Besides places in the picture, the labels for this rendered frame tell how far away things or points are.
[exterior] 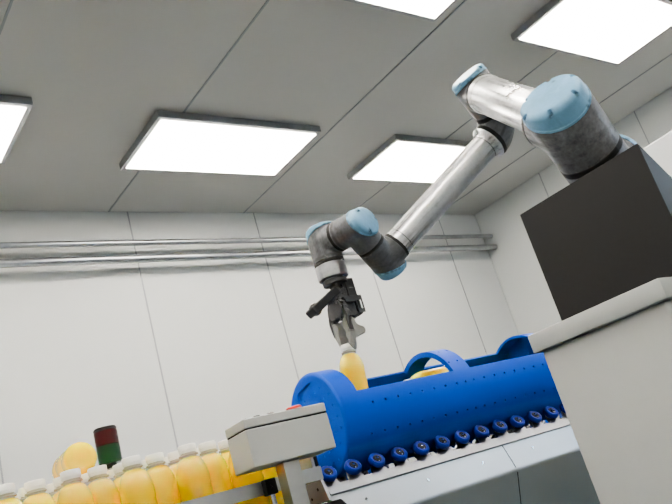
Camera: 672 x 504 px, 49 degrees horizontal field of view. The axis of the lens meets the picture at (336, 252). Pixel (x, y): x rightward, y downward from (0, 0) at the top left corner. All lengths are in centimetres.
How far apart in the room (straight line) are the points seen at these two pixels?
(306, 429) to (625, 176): 83
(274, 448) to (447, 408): 68
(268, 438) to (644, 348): 75
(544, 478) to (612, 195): 101
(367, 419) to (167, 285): 403
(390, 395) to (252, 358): 399
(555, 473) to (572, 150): 103
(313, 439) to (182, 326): 420
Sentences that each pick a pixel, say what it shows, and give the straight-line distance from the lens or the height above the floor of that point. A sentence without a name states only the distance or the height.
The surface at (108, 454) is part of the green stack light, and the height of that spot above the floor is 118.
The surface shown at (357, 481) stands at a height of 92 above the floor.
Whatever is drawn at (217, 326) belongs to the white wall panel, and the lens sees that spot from 590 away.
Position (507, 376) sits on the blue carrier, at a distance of 230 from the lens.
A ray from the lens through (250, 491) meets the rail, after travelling 169.
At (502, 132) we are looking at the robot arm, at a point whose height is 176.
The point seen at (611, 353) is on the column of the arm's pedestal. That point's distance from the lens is 154.
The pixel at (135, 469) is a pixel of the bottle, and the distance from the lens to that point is 164.
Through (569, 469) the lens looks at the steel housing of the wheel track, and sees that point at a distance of 239.
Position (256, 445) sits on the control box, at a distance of 157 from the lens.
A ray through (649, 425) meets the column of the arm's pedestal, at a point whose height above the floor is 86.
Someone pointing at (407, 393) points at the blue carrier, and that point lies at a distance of 205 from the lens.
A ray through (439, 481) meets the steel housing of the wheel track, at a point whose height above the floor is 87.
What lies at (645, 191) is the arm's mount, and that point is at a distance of 155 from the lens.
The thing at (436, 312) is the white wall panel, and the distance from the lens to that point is 737.
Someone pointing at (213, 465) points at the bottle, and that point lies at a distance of 172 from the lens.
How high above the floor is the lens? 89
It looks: 18 degrees up
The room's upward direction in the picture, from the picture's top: 17 degrees counter-clockwise
